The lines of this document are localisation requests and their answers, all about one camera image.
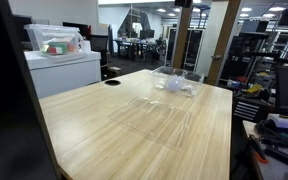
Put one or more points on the clear storage bin with toys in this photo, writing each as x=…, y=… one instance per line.
x=55, y=38

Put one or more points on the clear plastic packaging lid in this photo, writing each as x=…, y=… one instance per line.
x=150, y=120

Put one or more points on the black table grommet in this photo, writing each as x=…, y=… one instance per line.
x=112, y=82

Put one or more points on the black foreground panel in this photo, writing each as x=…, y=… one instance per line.
x=4, y=100

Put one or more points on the clear plastic packaging box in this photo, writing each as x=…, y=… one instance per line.
x=190, y=78

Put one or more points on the black drawer cabinet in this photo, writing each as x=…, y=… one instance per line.
x=249, y=108

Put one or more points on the black office chair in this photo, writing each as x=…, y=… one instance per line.
x=99, y=50

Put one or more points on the yellow object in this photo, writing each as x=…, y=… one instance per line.
x=254, y=88

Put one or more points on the white cardboard box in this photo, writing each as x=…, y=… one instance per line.
x=64, y=73

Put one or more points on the white device with black knob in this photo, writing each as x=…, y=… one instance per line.
x=284, y=120

